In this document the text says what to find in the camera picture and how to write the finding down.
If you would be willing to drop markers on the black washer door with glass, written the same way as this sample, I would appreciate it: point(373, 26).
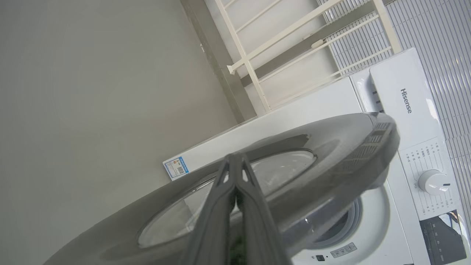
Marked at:
point(323, 147)

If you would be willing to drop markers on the grey rubber door gasket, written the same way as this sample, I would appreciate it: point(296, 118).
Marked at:
point(354, 222)

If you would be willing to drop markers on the grey warning label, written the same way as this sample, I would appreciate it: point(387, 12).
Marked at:
point(343, 250)

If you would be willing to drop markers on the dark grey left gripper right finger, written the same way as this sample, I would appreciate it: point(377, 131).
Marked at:
point(257, 228)

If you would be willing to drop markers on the blue energy label sticker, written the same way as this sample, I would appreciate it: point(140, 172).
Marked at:
point(176, 168)

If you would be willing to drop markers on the white control knob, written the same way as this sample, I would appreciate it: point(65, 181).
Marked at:
point(432, 182)

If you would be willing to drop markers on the white front-load washing machine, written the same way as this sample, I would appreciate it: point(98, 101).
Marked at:
point(312, 106)

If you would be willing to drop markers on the white metal rack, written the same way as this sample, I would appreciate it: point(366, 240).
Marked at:
point(243, 60)

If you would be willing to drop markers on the black door latch socket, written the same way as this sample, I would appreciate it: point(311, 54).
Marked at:
point(320, 258)

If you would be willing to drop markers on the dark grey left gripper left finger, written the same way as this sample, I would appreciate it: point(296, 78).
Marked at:
point(213, 221)

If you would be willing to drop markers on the black display panel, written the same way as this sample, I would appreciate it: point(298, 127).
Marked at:
point(443, 243)

